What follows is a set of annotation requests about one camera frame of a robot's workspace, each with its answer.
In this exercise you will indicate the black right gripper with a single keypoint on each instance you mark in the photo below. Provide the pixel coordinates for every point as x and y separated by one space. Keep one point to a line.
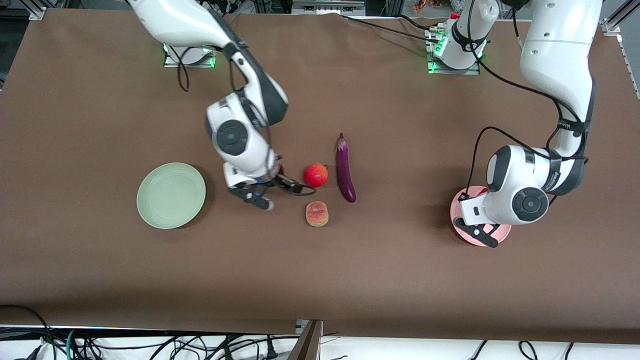
278 179

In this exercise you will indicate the yellow red peach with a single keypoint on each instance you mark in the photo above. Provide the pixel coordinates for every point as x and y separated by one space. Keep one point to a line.
317 215

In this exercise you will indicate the purple eggplant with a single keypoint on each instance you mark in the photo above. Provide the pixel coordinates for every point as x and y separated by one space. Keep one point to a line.
345 175

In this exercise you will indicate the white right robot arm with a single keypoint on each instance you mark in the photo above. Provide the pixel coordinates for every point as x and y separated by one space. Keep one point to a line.
235 145

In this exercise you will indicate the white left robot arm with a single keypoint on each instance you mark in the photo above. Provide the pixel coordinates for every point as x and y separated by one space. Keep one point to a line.
555 55

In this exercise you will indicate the pink round plate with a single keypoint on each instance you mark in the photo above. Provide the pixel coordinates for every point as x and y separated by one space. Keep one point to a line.
502 231

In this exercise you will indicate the brown table cover sheet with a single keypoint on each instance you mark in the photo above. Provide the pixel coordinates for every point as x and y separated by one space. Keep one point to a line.
320 275

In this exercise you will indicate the green round plate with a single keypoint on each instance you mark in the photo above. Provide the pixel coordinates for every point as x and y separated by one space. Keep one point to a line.
170 197

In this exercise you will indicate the grey metal equipment box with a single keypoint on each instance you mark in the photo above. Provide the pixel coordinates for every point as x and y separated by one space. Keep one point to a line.
327 6

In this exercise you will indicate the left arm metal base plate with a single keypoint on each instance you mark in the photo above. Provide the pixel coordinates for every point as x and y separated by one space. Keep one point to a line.
452 71

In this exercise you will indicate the small metal bracket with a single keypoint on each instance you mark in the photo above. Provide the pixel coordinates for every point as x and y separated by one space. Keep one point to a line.
301 326

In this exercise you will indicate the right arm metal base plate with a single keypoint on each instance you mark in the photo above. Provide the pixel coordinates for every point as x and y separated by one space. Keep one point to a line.
170 62

